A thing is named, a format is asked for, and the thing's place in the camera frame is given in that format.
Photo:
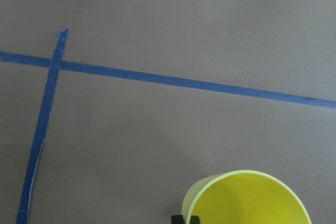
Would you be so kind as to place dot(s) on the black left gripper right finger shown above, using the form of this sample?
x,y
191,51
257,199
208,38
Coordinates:
x,y
195,220

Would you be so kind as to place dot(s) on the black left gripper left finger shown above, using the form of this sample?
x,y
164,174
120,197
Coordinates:
x,y
177,219

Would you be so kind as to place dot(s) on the yellow plastic cup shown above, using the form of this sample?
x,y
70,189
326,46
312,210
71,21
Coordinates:
x,y
243,196

